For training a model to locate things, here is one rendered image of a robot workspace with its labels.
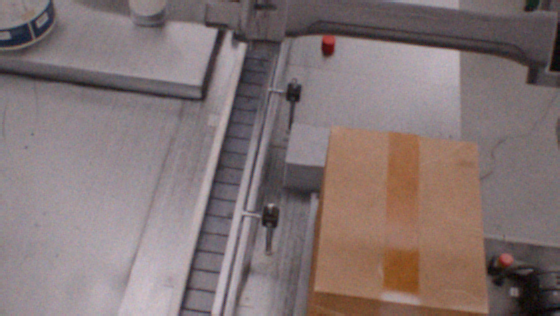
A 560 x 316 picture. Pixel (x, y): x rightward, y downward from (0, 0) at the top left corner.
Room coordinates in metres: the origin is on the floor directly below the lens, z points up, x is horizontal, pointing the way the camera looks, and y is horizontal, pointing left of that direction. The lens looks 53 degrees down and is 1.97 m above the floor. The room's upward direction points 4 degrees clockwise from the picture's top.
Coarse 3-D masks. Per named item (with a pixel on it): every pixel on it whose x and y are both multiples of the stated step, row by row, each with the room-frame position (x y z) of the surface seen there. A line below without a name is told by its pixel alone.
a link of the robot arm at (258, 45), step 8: (240, 0) 0.94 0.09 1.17; (248, 0) 0.71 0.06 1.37; (240, 8) 0.90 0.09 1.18; (248, 8) 0.70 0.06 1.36; (240, 16) 0.86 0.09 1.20; (240, 24) 0.87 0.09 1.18; (240, 32) 0.90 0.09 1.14; (256, 40) 0.64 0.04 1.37; (264, 40) 0.63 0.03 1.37; (256, 48) 0.63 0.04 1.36; (264, 48) 0.63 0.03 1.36; (272, 48) 0.63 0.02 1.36; (280, 48) 0.64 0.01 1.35
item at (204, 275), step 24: (240, 72) 1.04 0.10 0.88; (264, 72) 1.05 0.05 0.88; (240, 96) 0.97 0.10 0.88; (240, 120) 0.91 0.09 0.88; (264, 120) 0.91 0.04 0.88; (240, 144) 0.84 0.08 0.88; (216, 168) 0.78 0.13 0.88; (240, 168) 0.78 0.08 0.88; (216, 192) 0.72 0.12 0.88; (216, 216) 0.67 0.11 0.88; (216, 240) 0.62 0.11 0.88; (192, 264) 0.56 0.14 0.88; (216, 264) 0.57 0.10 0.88; (192, 288) 0.52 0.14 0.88; (216, 288) 0.52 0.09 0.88; (192, 312) 0.47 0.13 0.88
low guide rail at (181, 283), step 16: (240, 48) 1.08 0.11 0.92; (240, 64) 1.03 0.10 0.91; (224, 112) 0.89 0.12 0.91; (224, 128) 0.86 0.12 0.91; (208, 176) 0.73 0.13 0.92; (208, 192) 0.70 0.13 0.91; (192, 240) 0.59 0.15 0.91; (192, 256) 0.57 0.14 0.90; (176, 288) 0.50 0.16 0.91; (176, 304) 0.47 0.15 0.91
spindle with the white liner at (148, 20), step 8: (136, 0) 1.17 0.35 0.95; (144, 0) 1.17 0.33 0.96; (152, 0) 1.17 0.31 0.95; (160, 0) 1.19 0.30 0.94; (136, 8) 1.17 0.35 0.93; (144, 8) 1.17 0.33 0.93; (152, 8) 1.17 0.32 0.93; (160, 8) 1.19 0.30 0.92; (136, 16) 1.18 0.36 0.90; (144, 16) 1.17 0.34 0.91; (152, 16) 1.17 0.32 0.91; (160, 16) 1.18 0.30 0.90; (144, 24) 1.17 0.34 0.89; (152, 24) 1.17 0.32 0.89
